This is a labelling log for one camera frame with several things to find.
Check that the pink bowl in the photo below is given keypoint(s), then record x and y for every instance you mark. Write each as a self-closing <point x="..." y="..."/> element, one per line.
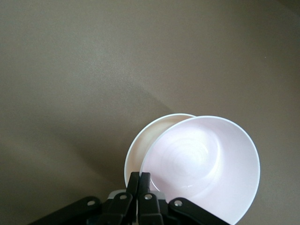
<point x="204" y="164"/>

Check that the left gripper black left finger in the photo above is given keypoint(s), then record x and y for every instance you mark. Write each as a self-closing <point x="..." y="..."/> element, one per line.
<point x="117" y="211"/>

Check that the brown table cover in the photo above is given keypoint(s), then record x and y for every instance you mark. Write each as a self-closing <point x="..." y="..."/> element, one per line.
<point x="70" y="70"/>

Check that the white bowl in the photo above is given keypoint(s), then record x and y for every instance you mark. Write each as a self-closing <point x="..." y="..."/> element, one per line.
<point x="140" y="143"/>

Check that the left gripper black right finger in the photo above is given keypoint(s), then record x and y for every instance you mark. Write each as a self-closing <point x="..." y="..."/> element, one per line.
<point x="150" y="211"/>

